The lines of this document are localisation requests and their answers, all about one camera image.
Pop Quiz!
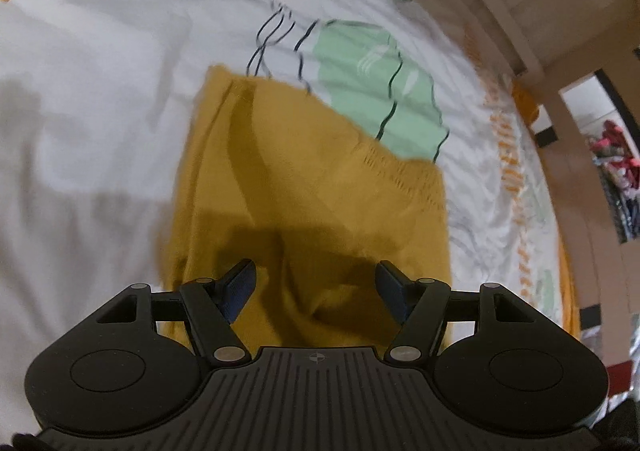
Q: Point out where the colourful clothes pile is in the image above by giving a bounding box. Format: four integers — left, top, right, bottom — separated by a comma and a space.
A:
590, 118, 640, 244

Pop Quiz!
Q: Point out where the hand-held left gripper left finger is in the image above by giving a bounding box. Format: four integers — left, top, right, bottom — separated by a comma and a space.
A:
92, 258, 258, 364

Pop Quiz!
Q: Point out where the white cactus print blanket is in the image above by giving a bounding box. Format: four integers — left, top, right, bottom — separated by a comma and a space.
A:
0, 0, 563, 432

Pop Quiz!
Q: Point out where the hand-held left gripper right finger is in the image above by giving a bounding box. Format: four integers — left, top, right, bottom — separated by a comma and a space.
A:
376, 260, 540, 363

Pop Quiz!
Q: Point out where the mustard bed sheet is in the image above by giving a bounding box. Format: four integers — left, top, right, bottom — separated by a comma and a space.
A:
510, 83, 583, 337

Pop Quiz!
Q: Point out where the mustard yellow knit garment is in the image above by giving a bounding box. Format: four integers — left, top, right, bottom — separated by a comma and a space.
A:
157, 65, 453, 349

